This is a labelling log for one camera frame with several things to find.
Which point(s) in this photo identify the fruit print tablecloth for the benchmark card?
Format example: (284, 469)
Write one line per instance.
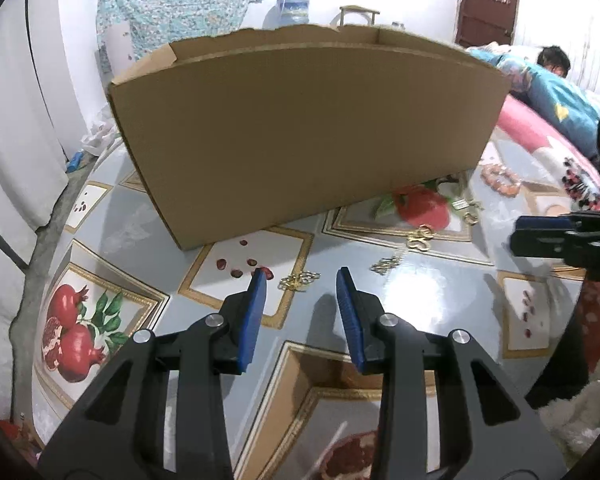
(430, 310)

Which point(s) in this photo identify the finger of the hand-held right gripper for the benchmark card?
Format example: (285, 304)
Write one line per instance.
(540, 246)
(540, 222)

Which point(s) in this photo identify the person lying under blanket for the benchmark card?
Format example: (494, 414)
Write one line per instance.
(555, 100)

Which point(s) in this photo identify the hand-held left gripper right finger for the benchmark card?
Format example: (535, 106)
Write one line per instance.
(350, 320)

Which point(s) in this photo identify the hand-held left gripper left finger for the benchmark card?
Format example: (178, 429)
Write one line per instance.
(252, 320)

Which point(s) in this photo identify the white fluffy cloth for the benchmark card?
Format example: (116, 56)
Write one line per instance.
(575, 420)

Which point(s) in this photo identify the brown wooden door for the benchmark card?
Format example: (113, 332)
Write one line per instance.
(487, 5)

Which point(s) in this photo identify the gold knot ornament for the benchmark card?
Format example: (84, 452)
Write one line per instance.
(300, 280)
(420, 242)
(386, 265)

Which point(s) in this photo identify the blue water jug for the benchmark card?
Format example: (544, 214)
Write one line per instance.
(290, 10)

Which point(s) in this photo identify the white curtain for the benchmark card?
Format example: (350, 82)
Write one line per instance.
(20, 110)

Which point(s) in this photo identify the brown cardboard box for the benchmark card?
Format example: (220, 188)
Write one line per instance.
(305, 135)

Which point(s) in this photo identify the teal floral hanging cloth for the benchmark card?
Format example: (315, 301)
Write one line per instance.
(180, 5)

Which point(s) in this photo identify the white plastic bag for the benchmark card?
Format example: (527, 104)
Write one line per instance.
(97, 135)

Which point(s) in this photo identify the small blue floor object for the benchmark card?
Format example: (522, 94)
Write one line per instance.
(74, 162)

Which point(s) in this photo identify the pink floral blanket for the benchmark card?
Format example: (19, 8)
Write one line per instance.
(530, 130)

